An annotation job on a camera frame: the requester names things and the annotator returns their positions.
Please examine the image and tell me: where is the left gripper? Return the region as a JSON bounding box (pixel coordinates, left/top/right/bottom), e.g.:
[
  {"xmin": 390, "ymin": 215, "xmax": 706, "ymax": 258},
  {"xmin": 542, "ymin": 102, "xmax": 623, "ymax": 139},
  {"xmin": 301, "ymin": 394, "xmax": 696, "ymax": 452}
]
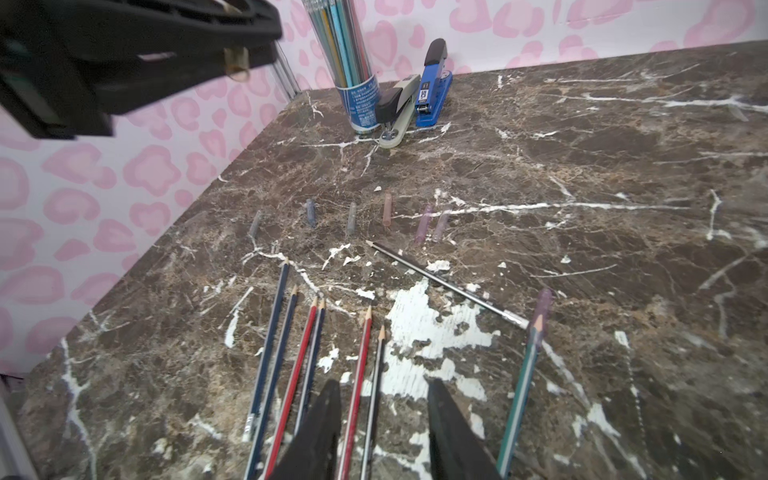
[{"xmin": 1, "ymin": 0, "xmax": 282, "ymax": 140}]

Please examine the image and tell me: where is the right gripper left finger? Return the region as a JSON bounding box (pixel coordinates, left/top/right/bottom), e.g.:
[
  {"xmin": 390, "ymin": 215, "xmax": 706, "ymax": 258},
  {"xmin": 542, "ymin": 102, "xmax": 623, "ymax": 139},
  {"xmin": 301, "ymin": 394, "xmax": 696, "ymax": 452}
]
[{"xmin": 269, "ymin": 380, "xmax": 341, "ymax": 480}]

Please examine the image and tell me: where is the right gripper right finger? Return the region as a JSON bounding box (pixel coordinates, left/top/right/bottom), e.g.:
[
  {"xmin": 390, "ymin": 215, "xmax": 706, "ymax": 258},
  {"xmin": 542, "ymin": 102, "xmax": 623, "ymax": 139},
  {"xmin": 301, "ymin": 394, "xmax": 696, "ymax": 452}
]
[{"xmin": 427, "ymin": 379, "xmax": 501, "ymax": 480}]

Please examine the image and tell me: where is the red capped pencil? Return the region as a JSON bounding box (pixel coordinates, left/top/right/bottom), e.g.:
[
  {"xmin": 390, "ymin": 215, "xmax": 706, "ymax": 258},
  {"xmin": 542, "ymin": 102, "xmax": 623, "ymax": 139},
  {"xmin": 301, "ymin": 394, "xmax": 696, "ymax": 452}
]
[{"xmin": 336, "ymin": 306, "xmax": 373, "ymax": 480}]

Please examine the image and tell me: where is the purple capped pencil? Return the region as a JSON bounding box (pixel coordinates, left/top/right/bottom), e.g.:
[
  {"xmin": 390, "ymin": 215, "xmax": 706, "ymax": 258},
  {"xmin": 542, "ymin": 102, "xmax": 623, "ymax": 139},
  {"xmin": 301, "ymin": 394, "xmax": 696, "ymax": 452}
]
[{"xmin": 359, "ymin": 325, "xmax": 386, "ymax": 480}]

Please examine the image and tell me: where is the dark pencil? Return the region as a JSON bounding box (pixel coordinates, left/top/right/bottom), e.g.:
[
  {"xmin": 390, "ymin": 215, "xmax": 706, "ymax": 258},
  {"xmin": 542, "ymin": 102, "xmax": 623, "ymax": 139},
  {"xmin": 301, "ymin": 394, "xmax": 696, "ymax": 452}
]
[
  {"xmin": 244, "ymin": 285, "xmax": 299, "ymax": 480},
  {"xmin": 241, "ymin": 260, "xmax": 290, "ymax": 442}
]

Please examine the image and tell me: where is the yellow removed pencil cap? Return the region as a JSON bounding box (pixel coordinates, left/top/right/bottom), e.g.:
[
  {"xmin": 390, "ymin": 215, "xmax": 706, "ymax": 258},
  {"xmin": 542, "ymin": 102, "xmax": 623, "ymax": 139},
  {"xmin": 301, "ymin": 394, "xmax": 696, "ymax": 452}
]
[{"xmin": 224, "ymin": 47, "xmax": 250, "ymax": 83}]

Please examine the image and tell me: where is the yellow capped pencil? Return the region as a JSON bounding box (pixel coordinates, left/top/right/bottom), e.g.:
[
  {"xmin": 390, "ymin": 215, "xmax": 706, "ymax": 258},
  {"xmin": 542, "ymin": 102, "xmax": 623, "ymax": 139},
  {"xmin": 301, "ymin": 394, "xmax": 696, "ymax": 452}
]
[{"xmin": 365, "ymin": 240, "xmax": 529, "ymax": 330}]

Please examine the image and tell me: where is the teal capped pencil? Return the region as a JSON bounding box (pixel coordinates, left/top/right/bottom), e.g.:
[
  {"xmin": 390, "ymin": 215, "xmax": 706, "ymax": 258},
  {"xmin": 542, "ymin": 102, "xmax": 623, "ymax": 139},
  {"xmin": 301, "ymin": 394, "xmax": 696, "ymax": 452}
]
[{"xmin": 496, "ymin": 288, "xmax": 553, "ymax": 479}]

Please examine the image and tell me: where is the purple removed pencil cap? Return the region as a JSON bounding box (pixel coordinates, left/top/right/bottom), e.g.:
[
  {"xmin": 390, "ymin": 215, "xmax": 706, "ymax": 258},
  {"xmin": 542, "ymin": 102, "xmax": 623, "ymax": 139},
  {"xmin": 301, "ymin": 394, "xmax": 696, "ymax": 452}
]
[{"xmin": 414, "ymin": 203, "xmax": 433, "ymax": 245}]

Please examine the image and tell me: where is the dark grey removed cap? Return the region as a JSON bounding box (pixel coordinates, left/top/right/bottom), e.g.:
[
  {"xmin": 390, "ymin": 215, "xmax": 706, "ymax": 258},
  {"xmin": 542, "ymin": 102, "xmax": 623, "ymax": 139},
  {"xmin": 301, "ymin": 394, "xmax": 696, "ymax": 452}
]
[{"xmin": 247, "ymin": 210, "xmax": 263, "ymax": 241}]

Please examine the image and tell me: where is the clear pink pencil cap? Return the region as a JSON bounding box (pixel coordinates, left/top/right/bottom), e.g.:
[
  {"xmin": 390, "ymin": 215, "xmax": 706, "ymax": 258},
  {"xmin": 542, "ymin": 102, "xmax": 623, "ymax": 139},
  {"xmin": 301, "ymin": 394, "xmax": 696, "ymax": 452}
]
[{"xmin": 382, "ymin": 192, "xmax": 393, "ymax": 228}]

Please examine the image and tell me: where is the blue removed pencil cap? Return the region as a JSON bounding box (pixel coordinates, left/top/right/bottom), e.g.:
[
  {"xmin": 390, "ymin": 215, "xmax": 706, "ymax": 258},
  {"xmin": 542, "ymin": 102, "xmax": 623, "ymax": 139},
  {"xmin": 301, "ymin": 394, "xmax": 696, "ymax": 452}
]
[{"xmin": 306, "ymin": 199, "xmax": 317, "ymax": 228}]

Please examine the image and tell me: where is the grey removed pencil cap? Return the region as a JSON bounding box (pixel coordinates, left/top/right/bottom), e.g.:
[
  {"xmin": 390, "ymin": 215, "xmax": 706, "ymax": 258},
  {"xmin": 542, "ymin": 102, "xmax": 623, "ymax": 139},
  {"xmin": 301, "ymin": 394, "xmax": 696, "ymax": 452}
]
[{"xmin": 345, "ymin": 202, "xmax": 357, "ymax": 238}]

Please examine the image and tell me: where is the blue-capped metal cylinder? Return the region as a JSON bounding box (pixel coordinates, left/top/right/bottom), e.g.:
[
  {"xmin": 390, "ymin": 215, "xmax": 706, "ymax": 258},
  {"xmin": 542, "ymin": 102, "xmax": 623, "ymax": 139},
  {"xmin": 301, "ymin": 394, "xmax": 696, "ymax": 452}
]
[{"xmin": 302, "ymin": 0, "xmax": 380, "ymax": 134}]

